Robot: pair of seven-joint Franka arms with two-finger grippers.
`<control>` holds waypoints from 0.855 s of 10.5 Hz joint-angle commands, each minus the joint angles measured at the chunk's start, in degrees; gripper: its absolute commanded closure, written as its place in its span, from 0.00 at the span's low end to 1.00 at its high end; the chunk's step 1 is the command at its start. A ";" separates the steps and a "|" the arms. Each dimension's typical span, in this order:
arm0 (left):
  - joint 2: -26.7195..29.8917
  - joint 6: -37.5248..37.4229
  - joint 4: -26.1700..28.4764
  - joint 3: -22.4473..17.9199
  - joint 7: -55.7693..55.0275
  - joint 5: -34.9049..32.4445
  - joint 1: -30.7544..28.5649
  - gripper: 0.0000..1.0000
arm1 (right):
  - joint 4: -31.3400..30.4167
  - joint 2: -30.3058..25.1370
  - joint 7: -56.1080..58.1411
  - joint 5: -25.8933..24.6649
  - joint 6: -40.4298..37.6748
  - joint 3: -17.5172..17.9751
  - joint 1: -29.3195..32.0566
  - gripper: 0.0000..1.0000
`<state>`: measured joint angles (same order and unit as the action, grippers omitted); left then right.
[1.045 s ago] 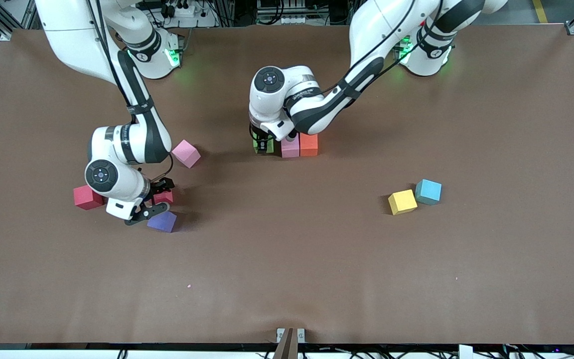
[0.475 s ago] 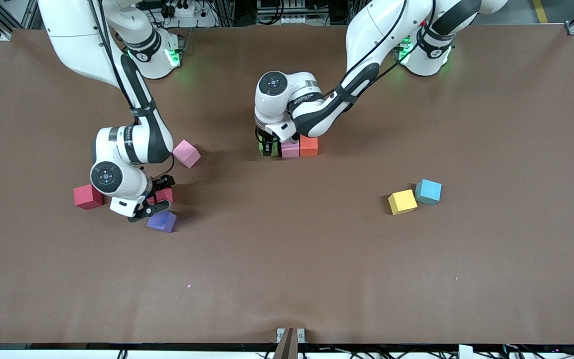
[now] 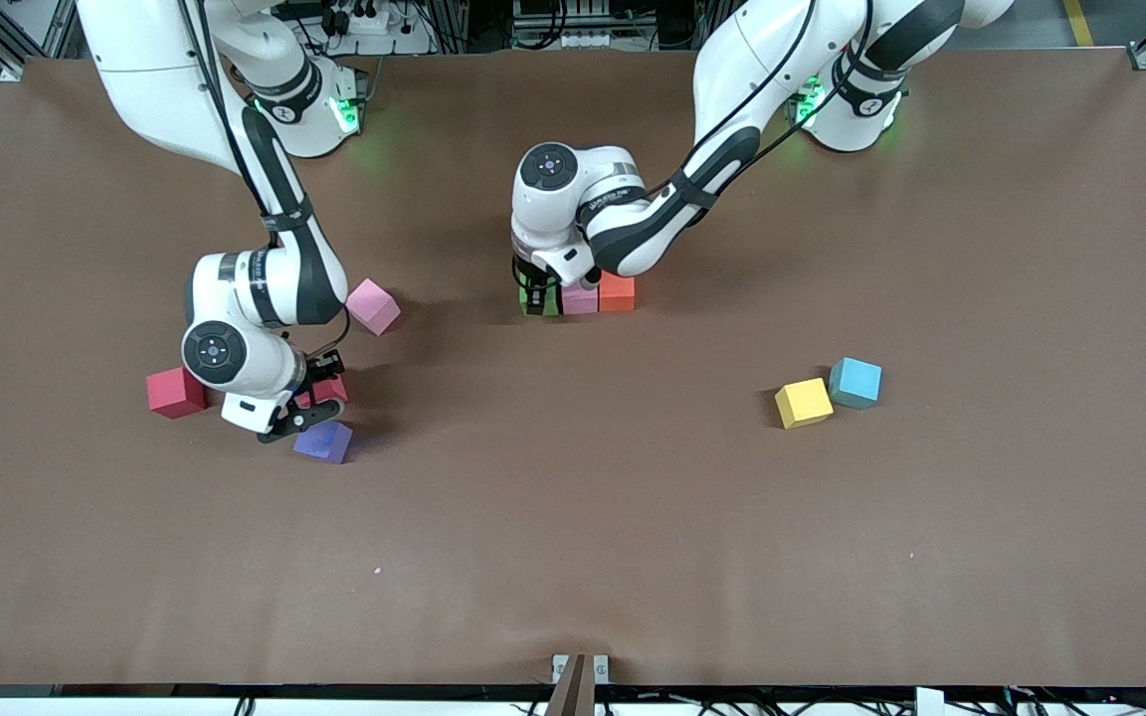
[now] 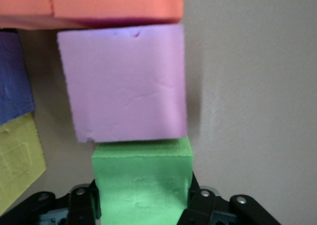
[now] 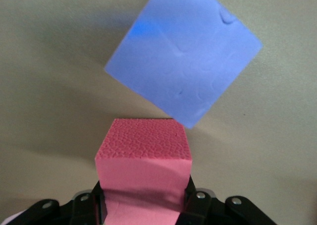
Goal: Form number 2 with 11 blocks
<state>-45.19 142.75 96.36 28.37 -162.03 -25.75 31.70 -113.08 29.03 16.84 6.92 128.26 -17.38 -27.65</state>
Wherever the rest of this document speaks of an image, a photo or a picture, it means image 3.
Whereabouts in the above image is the brown table cover sheet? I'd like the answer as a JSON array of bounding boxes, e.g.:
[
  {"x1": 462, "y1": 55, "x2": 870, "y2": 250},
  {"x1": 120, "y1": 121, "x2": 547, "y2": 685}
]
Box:
[{"x1": 0, "y1": 48, "x2": 1146, "y2": 687}]

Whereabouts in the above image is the blue foam cube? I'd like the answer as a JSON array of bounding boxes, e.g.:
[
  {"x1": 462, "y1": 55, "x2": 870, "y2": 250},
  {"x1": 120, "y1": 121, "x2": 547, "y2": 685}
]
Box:
[{"x1": 829, "y1": 357, "x2": 883, "y2": 410}]

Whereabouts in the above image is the red foam cube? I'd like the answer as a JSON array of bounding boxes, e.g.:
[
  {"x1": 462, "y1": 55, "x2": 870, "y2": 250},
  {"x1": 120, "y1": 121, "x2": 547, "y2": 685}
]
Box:
[
  {"x1": 146, "y1": 367, "x2": 206, "y2": 420},
  {"x1": 296, "y1": 372, "x2": 349, "y2": 408}
]

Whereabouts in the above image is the white power strip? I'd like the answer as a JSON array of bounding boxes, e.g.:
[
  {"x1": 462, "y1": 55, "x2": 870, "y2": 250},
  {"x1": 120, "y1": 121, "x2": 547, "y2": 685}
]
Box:
[{"x1": 319, "y1": 3, "x2": 392, "y2": 37}]

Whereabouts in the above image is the brown wooden strip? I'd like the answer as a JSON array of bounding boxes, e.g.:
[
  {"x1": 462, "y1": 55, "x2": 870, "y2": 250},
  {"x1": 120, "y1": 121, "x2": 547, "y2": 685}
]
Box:
[{"x1": 544, "y1": 653, "x2": 596, "y2": 716}]

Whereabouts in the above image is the small metal bracket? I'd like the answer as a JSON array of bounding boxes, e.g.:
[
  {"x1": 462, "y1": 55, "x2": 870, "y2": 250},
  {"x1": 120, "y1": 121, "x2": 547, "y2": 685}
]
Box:
[{"x1": 551, "y1": 653, "x2": 611, "y2": 687}]

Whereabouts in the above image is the yellow foam cube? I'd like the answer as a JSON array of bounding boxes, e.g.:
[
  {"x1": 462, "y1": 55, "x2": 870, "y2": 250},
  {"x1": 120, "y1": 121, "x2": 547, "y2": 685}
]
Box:
[{"x1": 774, "y1": 378, "x2": 835, "y2": 430}]

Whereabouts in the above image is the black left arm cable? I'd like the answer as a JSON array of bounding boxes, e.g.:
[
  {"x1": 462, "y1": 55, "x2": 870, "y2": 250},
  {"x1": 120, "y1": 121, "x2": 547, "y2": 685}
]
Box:
[{"x1": 668, "y1": 0, "x2": 872, "y2": 205}]

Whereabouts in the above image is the purple foam cube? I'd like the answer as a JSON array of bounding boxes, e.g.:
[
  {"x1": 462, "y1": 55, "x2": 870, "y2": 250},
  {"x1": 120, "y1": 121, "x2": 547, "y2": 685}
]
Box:
[{"x1": 293, "y1": 420, "x2": 354, "y2": 465}]

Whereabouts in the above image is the aluminium frame post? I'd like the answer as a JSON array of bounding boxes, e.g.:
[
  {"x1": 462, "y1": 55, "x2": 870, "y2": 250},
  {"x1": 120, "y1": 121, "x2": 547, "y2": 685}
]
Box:
[{"x1": 434, "y1": 0, "x2": 471, "y2": 51}]

